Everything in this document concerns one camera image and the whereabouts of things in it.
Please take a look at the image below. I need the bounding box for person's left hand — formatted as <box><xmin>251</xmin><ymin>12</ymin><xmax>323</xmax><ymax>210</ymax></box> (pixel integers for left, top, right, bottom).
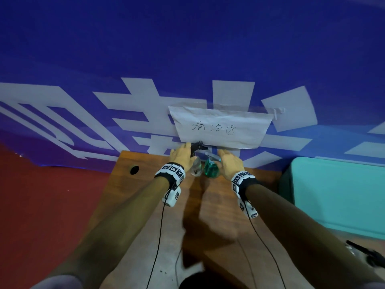
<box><xmin>169</xmin><ymin>142</ymin><xmax>198</xmax><ymax>173</ymax></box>

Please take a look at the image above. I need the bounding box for black camera cable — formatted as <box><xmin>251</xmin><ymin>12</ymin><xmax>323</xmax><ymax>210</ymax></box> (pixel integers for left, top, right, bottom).
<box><xmin>245</xmin><ymin>201</ymin><xmax>287</xmax><ymax>289</ymax></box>
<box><xmin>146</xmin><ymin>189</ymin><xmax>184</xmax><ymax>289</ymax></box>

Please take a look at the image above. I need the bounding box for teal spray bottle blue sprayer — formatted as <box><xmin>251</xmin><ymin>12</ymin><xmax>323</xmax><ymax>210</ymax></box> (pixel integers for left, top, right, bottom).
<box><xmin>204</xmin><ymin>152</ymin><xmax>222</xmax><ymax>179</ymax></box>

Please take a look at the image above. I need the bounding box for black left camera cable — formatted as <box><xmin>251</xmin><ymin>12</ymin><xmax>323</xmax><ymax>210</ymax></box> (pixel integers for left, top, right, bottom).
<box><xmin>146</xmin><ymin>189</ymin><xmax>184</xmax><ymax>289</ymax></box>

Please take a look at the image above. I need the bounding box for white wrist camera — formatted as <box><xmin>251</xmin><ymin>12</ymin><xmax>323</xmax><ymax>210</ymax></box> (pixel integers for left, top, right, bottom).
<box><xmin>237</xmin><ymin>197</ymin><xmax>259</xmax><ymax>220</ymax></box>
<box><xmin>162</xmin><ymin>186</ymin><xmax>182</xmax><ymax>208</ymax></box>

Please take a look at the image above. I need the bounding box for person's right forearm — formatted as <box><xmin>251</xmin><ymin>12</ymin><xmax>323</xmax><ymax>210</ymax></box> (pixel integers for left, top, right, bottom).
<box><xmin>245</xmin><ymin>184</ymin><xmax>385</xmax><ymax>289</ymax></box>

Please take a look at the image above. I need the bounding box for marker wristband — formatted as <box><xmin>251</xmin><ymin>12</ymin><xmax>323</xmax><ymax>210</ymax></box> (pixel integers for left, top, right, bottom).
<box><xmin>154</xmin><ymin>162</ymin><xmax>186</xmax><ymax>190</ymax></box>
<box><xmin>231</xmin><ymin>171</ymin><xmax>261</xmax><ymax>199</ymax></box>

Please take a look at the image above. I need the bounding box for person's right hand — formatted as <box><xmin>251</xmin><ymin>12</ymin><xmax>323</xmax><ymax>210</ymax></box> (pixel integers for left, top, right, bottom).
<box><xmin>215</xmin><ymin>149</ymin><xmax>246</xmax><ymax>181</ymax></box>

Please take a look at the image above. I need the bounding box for clear tape strip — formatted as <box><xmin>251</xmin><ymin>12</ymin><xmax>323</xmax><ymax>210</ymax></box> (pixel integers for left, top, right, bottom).
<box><xmin>171</xmin><ymin>102</ymin><xmax>286</xmax><ymax>118</ymax></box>

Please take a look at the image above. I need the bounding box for black right camera cable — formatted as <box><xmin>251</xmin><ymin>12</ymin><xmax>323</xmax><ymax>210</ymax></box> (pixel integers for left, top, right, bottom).
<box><xmin>245</xmin><ymin>201</ymin><xmax>287</xmax><ymax>289</ymax></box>

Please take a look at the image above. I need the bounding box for left marker wristband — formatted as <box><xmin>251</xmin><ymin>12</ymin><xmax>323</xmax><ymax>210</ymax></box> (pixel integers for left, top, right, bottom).
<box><xmin>154</xmin><ymin>162</ymin><xmax>186</xmax><ymax>190</ymax></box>

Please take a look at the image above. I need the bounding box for person's grey shirt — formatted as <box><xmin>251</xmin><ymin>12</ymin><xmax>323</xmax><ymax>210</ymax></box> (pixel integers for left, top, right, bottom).
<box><xmin>30</xmin><ymin>274</ymin><xmax>84</xmax><ymax>289</ymax></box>

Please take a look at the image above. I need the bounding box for clear spray bottle black sprayer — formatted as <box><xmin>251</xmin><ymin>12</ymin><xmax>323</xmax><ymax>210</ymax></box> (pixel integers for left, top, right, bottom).
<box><xmin>345</xmin><ymin>239</ymin><xmax>385</xmax><ymax>268</ymax></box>
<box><xmin>189</xmin><ymin>141</ymin><xmax>209</xmax><ymax>177</ymax></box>

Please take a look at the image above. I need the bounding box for person's left forearm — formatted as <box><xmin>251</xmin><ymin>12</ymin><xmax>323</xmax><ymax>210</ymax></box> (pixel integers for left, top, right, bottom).
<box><xmin>48</xmin><ymin>177</ymin><xmax>170</xmax><ymax>289</ymax></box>

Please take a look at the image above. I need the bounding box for white paper sign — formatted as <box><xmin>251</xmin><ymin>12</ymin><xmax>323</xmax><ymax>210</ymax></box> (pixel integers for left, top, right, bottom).
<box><xmin>168</xmin><ymin>106</ymin><xmax>274</xmax><ymax>150</ymax></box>

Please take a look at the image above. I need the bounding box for right marker wristband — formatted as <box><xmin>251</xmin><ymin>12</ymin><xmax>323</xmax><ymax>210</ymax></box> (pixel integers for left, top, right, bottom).
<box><xmin>231</xmin><ymin>171</ymin><xmax>261</xmax><ymax>199</ymax></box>

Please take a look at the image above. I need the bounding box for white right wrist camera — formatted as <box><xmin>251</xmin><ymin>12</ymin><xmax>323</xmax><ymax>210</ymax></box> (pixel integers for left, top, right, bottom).
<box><xmin>237</xmin><ymin>197</ymin><xmax>259</xmax><ymax>220</ymax></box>

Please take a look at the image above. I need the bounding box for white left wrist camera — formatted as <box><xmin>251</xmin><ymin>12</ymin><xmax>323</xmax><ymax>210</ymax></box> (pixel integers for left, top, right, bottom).
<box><xmin>162</xmin><ymin>186</ymin><xmax>182</xmax><ymax>208</ymax></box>

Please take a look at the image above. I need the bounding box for green plastic storage bin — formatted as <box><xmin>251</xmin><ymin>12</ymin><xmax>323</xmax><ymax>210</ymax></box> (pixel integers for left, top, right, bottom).
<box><xmin>290</xmin><ymin>156</ymin><xmax>385</xmax><ymax>240</ymax></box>

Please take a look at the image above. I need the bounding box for blue banner with white print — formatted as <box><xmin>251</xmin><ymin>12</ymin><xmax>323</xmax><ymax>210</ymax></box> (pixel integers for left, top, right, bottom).
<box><xmin>0</xmin><ymin>0</ymin><xmax>385</xmax><ymax>173</ymax></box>

